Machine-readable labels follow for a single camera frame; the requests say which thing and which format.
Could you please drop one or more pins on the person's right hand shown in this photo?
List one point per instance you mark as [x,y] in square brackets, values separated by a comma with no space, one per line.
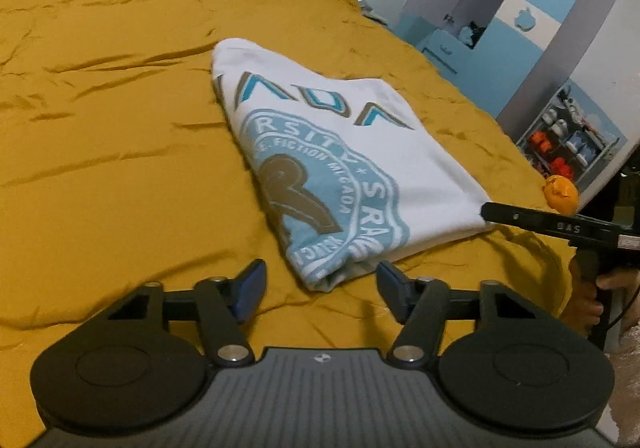
[618,281]

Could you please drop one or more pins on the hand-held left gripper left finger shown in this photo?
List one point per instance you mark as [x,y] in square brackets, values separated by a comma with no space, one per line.
[250,289]

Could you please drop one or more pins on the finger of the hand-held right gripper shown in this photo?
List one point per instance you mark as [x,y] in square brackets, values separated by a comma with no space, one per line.
[525,218]

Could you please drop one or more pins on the mustard yellow bed blanket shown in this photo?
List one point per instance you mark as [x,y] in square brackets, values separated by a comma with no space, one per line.
[100,153]

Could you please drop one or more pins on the orange plush toy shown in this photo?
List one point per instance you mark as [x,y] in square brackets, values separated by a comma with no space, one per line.
[562,192]

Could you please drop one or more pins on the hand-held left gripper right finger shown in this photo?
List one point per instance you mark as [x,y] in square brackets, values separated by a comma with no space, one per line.
[392,289]

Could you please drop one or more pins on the white printed t-shirt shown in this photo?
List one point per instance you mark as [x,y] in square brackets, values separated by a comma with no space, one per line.
[350,153]

